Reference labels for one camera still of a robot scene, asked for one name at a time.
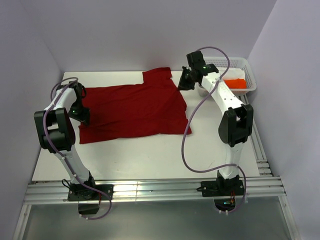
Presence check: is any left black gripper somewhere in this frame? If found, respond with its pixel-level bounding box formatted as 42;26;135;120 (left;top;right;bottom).
68;99;91;127

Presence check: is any dark red t-shirt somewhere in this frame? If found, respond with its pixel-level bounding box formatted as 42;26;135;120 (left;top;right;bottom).
79;67;192;144

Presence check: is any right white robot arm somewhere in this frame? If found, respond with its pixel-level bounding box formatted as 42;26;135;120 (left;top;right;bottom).
178;49;254;195

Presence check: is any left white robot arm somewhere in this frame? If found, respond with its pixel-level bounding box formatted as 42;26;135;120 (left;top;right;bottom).
33;77;98;200

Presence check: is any white plastic basket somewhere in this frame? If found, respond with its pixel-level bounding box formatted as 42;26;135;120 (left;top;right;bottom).
204;57;257;96

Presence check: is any rolled white t-shirt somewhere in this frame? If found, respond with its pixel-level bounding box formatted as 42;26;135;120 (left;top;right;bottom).
218;67;246;81

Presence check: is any rolled orange t-shirt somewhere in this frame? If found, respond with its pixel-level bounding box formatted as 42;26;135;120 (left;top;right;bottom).
224;78;247;89

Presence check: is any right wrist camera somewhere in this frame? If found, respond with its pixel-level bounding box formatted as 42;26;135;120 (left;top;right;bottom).
186;50;206;70

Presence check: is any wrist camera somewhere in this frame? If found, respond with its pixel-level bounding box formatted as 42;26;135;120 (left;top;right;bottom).
186;50;206;70
71;82;87;99

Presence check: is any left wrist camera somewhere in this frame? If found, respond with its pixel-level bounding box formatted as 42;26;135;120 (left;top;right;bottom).
71;82;87;99

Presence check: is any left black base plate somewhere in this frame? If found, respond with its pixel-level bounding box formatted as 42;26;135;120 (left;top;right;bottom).
67;184;114;202

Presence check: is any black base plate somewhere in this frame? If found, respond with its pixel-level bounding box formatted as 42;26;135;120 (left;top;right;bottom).
196;178;245;197
67;184;114;202

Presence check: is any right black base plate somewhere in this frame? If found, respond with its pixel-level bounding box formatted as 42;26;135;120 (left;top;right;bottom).
196;178;245;197

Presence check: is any aluminium rail frame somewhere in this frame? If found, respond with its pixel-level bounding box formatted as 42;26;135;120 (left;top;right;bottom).
12;94;301;240

